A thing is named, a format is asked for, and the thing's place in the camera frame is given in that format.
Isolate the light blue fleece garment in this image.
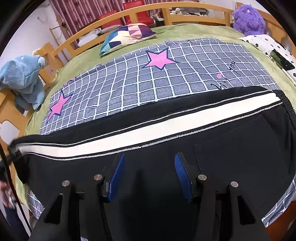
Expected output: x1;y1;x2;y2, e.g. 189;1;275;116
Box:
1;55;46;110

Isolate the black cable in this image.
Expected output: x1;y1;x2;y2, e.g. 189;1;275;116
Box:
0;141;32;232

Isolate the wooden bed frame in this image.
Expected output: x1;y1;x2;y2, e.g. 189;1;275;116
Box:
1;1;295;240

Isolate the grey checkered star blanket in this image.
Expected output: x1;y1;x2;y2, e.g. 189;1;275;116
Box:
27;37;296;229

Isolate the right red chair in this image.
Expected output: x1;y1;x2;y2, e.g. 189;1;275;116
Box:
122;0;155;26

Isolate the red chair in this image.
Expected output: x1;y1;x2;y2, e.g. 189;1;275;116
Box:
122;0;155;26
97;9;123;30

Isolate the black pants white stripe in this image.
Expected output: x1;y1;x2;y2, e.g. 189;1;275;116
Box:
10;86;295;240

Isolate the green fleece bed cover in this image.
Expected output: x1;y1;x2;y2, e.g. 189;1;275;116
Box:
14;22;296;207

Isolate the white dotted pillow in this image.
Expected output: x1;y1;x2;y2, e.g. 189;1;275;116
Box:
239;34;296;86

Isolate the maroon patterned curtain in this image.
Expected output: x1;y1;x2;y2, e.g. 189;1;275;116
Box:
49;0;169;40

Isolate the colourful geometric pillow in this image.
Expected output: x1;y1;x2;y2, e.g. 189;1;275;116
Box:
99;23;156;56

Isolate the purple plush toy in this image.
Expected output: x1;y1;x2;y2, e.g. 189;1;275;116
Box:
232;4;265;36

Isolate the left red chair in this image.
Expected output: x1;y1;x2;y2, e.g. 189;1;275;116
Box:
97;9;123;30

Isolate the person's left hand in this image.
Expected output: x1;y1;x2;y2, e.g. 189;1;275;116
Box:
0;181;16;209

